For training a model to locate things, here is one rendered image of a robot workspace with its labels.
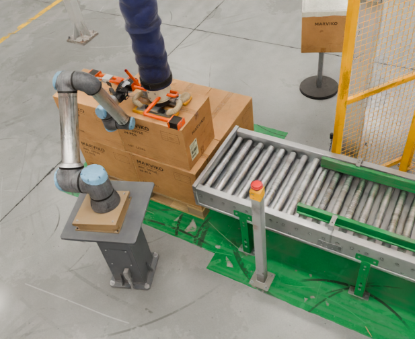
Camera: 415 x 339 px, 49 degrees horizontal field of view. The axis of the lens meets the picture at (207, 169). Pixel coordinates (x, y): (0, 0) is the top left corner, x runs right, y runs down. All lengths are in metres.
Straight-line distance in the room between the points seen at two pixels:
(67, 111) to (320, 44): 2.43
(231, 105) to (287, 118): 0.87
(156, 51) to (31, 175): 2.16
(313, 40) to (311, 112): 0.76
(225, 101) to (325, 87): 1.35
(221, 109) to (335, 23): 1.24
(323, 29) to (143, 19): 1.91
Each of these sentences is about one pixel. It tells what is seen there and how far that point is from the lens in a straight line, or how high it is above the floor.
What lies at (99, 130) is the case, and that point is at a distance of 3.74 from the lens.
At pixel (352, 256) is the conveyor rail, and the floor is 0.44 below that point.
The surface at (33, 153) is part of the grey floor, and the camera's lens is 4.94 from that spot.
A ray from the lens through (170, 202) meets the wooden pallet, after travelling 3.95.
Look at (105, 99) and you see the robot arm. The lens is 2.97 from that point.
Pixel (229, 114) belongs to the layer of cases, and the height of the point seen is 0.54.
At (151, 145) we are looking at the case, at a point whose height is 0.71.
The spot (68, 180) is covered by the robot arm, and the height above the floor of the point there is 1.04.
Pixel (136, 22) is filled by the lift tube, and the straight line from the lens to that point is 2.93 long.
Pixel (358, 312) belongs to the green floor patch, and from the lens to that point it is 3.39.
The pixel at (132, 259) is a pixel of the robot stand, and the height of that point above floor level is 0.35.
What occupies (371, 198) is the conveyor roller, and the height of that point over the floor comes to 0.55.
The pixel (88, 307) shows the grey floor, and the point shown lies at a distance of 3.60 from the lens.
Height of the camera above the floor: 2.99
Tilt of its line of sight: 46 degrees down
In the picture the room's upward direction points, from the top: 10 degrees counter-clockwise
